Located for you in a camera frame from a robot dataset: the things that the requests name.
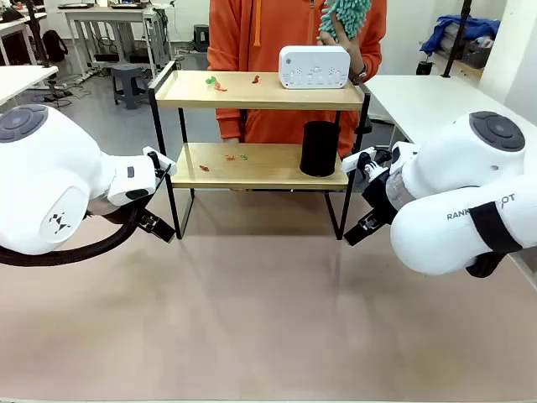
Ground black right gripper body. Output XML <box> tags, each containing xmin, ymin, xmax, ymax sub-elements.
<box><xmin>362</xmin><ymin>167</ymin><xmax>399</xmax><ymax>224</ymax></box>

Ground teal chenille duster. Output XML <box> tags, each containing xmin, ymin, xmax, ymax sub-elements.
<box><xmin>318</xmin><ymin>0</ymin><xmax>371</xmax><ymax>44</ymax></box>

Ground wood and black metal shelf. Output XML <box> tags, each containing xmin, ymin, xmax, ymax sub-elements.
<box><xmin>147</xmin><ymin>60</ymin><xmax>373</xmax><ymax>241</ymax></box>

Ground person's left hand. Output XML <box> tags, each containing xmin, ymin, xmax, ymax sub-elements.
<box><xmin>316</xmin><ymin>27</ymin><xmax>367</xmax><ymax>76</ymax></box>

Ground black mesh pen cup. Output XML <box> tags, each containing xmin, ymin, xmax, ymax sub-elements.
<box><xmin>299</xmin><ymin>120</ymin><xmax>341</xmax><ymax>178</ymax></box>

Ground large white table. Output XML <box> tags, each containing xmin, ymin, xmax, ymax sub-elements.
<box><xmin>363</xmin><ymin>74</ymin><xmax>497</xmax><ymax>149</ymax></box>

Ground wristwatch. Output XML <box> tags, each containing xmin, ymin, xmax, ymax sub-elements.
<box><xmin>350</xmin><ymin>62</ymin><xmax>369</xmax><ymax>85</ymax></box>

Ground white digital clock box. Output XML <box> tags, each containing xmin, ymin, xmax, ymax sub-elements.
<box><xmin>279</xmin><ymin>44</ymin><xmax>352</xmax><ymax>91</ymax></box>

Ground grey plastic stool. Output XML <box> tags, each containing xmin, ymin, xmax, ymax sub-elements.
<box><xmin>110</xmin><ymin>64</ymin><xmax>152</xmax><ymax>111</ymax></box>

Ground black stand pole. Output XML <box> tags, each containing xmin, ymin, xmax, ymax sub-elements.
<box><xmin>28</xmin><ymin>0</ymin><xmax>73</xmax><ymax>102</ymax></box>
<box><xmin>442</xmin><ymin>0</ymin><xmax>474</xmax><ymax>79</ymax></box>

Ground blue cloth heap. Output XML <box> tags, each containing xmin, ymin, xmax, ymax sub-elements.
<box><xmin>420</xmin><ymin>14</ymin><xmax>501</xmax><ymax>55</ymax></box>

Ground person in orange hoodie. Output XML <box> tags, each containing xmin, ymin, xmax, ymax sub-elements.
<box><xmin>207</xmin><ymin>0</ymin><xmax>387</xmax><ymax>157</ymax></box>

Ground white side table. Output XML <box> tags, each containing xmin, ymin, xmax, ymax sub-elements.
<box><xmin>0</xmin><ymin>65</ymin><xmax>60</xmax><ymax>107</ymax></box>

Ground black backpack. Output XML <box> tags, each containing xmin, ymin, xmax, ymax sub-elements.
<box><xmin>41</xmin><ymin>29</ymin><xmax>69</xmax><ymax>63</ymax></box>

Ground white desk with metal legs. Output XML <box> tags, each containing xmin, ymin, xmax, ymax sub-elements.
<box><xmin>57</xmin><ymin>3</ymin><xmax>171</xmax><ymax>81</ymax></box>

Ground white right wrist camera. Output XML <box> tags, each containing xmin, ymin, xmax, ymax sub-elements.
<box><xmin>341</xmin><ymin>147</ymin><xmax>378</xmax><ymax>173</ymax></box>

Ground black sleeved arm cable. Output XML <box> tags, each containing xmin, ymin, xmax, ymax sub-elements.
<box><xmin>0</xmin><ymin>205</ymin><xmax>146</xmax><ymax>266</ymax></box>

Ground black strap on arm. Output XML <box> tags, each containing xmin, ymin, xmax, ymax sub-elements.
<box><xmin>467</xmin><ymin>201</ymin><xmax>525</xmax><ymax>279</ymax></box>

